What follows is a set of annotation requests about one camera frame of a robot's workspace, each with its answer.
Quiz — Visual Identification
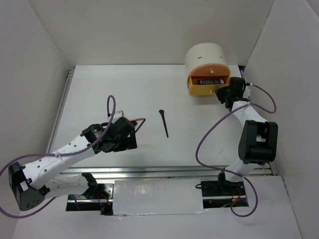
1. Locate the grey makeup box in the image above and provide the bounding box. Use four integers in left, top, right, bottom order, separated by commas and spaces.
197, 79, 225, 85

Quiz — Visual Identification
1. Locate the round cream drawer organizer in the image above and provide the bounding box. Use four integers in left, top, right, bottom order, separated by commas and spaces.
185, 43, 231, 96

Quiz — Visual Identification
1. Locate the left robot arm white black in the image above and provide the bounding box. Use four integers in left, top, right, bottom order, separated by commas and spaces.
8, 117, 138, 211

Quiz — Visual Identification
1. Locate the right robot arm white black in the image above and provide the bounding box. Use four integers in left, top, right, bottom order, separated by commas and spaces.
216, 77, 278, 196

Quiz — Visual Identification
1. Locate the salmon makeup spatula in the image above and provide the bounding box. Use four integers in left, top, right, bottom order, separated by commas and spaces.
129, 118, 146, 122

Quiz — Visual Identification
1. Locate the thin black makeup brush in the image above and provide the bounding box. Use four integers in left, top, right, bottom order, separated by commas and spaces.
135, 118, 146, 132

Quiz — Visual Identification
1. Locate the black round makeup brush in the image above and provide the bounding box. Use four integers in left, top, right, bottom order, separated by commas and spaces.
159, 109, 169, 138

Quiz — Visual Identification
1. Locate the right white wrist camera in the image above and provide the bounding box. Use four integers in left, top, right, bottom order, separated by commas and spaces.
243, 83, 251, 99

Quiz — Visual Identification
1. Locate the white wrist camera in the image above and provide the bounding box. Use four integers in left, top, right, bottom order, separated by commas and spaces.
243, 83, 251, 99
114, 111, 125, 118

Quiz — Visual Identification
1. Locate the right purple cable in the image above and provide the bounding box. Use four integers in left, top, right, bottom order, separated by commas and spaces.
195, 83, 277, 217

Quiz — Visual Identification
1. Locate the purple cable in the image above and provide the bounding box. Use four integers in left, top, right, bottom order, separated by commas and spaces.
195, 83, 277, 217
0, 94, 117, 219

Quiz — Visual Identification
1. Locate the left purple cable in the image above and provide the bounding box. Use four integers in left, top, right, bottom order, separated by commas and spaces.
0, 94, 117, 219

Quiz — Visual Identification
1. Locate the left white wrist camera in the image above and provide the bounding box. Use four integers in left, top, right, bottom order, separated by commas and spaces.
114, 111, 125, 118

